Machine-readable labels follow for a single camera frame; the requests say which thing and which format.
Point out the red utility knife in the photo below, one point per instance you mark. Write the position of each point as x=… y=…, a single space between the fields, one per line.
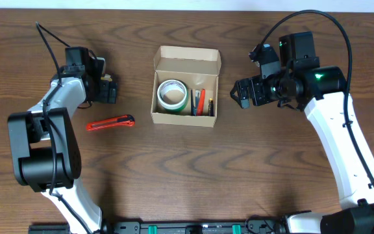
x=124 y=120

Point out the white masking tape roll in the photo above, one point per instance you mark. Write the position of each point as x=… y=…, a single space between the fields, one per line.
x=171 y=85

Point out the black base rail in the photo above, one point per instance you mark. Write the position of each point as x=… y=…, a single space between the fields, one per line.
x=249 y=226

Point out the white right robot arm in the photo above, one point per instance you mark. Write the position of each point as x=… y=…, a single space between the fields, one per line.
x=293 y=73

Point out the yellow sticky note pad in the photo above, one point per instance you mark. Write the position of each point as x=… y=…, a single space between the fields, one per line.
x=106 y=77

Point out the green tape roll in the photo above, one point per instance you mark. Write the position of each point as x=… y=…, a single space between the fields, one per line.
x=173 y=99

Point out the open cardboard box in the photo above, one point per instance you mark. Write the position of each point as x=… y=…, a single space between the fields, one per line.
x=197 y=68

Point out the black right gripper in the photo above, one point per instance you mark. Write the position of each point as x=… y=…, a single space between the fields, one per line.
x=255 y=84

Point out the black binder clip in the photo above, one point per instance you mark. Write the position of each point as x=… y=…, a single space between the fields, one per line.
x=211 y=107

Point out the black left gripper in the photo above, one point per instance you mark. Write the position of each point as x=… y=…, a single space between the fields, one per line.
x=105 y=93

